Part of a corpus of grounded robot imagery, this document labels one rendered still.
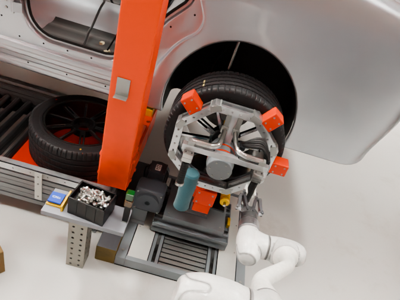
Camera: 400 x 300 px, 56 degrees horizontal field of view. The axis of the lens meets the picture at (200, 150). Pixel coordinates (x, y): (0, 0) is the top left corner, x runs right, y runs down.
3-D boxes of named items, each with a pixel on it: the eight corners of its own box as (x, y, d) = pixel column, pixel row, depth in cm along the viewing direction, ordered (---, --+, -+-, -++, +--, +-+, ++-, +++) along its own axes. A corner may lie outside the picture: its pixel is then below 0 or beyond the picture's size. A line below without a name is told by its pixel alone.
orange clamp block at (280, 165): (268, 163, 208) (283, 168, 209) (268, 172, 202) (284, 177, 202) (272, 154, 204) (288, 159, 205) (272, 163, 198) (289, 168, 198)
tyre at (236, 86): (296, 80, 204) (175, 59, 206) (300, 102, 185) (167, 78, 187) (268, 174, 243) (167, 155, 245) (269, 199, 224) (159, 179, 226)
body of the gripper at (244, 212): (237, 225, 170) (238, 210, 177) (255, 230, 170) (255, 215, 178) (242, 213, 165) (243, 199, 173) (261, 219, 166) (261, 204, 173)
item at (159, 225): (228, 212, 276) (232, 203, 270) (224, 251, 247) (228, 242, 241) (161, 193, 274) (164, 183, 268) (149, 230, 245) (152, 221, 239)
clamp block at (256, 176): (260, 172, 186) (263, 164, 183) (260, 184, 179) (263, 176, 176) (250, 169, 186) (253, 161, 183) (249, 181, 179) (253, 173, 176)
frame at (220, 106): (253, 195, 221) (290, 119, 189) (253, 203, 216) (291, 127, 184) (163, 169, 219) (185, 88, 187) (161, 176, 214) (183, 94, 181)
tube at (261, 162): (263, 144, 193) (271, 127, 186) (264, 167, 177) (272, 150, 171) (231, 134, 192) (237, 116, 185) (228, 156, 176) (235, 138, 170)
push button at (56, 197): (65, 197, 200) (66, 194, 199) (60, 206, 195) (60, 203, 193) (53, 193, 200) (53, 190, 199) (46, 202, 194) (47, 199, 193)
